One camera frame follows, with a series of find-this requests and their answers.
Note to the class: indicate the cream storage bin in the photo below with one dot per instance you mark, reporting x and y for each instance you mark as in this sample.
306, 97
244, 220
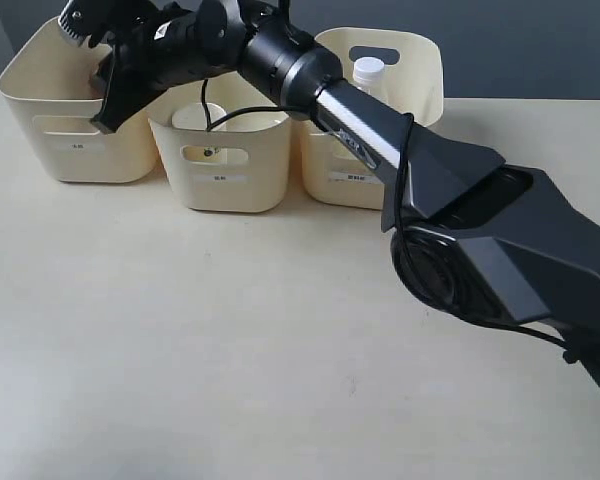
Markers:
46, 86
255, 177
414, 84

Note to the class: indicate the cream right storage bin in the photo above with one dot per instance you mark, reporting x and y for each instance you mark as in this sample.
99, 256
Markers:
414, 84

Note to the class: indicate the white paper cup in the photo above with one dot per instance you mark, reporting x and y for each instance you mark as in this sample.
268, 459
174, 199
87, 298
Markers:
194, 118

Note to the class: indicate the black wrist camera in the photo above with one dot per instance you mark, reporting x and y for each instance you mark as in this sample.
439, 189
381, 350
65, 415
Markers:
93, 20

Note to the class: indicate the cream left storage bin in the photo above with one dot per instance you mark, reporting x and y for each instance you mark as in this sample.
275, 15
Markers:
46, 86

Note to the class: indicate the clear plastic bottle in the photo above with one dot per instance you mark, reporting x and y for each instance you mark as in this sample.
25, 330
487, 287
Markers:
368, 76

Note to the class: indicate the cream middle storage bin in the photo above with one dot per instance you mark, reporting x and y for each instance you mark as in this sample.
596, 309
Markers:
255, 177

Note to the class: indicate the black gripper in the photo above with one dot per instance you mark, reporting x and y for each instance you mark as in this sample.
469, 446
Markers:
164, 48

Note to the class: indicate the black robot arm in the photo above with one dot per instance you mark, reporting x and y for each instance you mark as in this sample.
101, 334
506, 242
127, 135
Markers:
493, 244

